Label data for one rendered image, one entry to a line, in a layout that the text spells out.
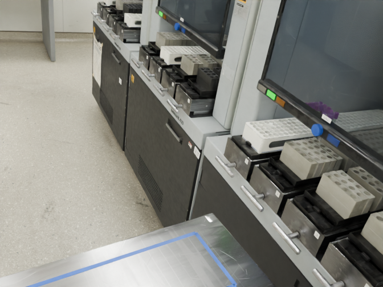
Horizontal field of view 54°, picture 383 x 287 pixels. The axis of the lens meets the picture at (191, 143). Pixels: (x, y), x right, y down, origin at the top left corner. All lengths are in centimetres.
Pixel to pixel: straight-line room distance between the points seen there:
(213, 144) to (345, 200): 50
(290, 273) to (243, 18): 77
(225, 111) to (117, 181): 107
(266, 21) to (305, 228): 59
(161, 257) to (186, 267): 5
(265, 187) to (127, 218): 109
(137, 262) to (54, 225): 129
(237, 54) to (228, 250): 71
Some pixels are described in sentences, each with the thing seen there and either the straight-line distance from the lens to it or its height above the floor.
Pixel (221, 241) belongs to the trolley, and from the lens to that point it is 79.
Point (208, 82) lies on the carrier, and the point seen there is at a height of 86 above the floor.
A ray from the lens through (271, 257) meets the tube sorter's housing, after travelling 110.
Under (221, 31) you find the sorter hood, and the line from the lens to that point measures 133.
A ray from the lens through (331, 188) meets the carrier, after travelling 98.
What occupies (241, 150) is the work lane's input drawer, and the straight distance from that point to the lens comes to 113.
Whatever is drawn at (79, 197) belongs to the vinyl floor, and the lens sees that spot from 213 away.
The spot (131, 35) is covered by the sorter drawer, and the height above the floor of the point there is 78.
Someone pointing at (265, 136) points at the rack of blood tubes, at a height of 86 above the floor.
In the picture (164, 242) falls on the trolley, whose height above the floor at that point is 82.
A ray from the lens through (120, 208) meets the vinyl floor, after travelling 206.
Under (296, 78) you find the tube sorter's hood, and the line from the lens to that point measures 103.
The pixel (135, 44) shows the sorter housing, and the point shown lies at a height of 73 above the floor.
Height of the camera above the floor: 137
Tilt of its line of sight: 31 degrees down
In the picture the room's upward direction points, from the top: 10 degrees clockwise
